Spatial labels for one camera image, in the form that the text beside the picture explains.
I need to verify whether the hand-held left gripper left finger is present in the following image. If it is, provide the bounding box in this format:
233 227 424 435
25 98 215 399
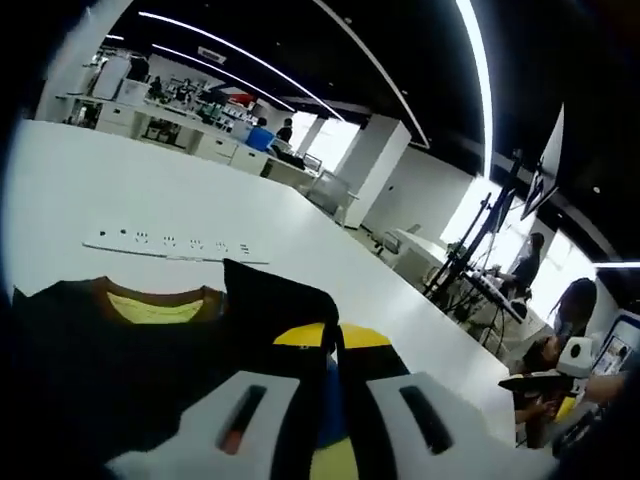
104 321 335 480

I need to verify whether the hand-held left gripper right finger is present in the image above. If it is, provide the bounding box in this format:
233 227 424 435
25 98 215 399
334 322 557 480

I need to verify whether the black yellow blue garment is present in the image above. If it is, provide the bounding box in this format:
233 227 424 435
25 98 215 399
9 257 362 480

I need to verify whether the white framed screen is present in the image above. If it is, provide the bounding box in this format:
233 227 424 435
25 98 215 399
589 308 640 376

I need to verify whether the white equipment table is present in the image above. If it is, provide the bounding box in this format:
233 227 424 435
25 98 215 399
462 267 531 321

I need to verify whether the black display stand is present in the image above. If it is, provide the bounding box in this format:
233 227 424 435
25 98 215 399
422 149 519 321

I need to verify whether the white recessed power strip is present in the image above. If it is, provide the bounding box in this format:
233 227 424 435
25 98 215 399
82 227 271 265

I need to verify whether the white low cabinet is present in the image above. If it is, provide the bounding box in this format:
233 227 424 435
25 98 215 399
382 227 446 274

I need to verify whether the large tilted display screen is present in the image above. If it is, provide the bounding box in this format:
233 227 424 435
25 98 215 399
519 102 566 221

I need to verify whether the white square pillar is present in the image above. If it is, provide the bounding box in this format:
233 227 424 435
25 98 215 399
34 0 136 121
344 119 414 231

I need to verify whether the translucent grey chair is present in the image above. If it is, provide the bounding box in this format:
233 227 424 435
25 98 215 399
309 169 359 221

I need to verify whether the long white office desk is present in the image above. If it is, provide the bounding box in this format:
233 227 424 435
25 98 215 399
54 84 326 196

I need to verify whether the wide ceiling light strip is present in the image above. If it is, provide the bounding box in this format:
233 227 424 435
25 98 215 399
455 0 496 176

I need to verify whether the thin ceiling light strip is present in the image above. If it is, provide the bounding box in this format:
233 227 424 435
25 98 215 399
137 10 346 121
151 43 296 112

